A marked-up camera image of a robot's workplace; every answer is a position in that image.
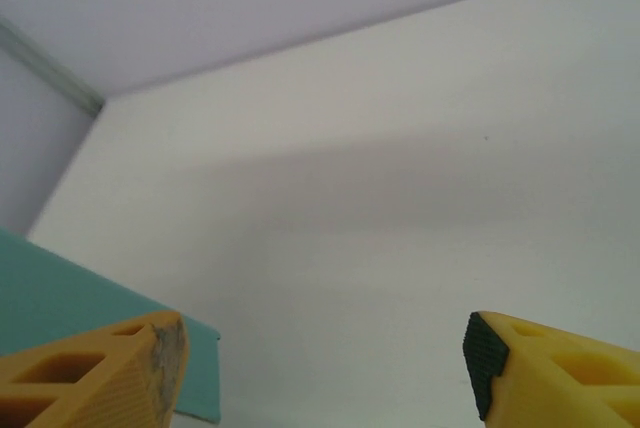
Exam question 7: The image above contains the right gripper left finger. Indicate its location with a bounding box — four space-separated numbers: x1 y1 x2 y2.
0 310 192 428

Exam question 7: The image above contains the teal paper box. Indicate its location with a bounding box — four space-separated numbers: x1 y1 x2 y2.
0 226 223 424

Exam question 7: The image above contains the aluminium frame post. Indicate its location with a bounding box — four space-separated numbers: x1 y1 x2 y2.
0 14 107 116

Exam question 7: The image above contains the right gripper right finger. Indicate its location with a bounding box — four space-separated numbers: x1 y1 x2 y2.
464 310 640 428

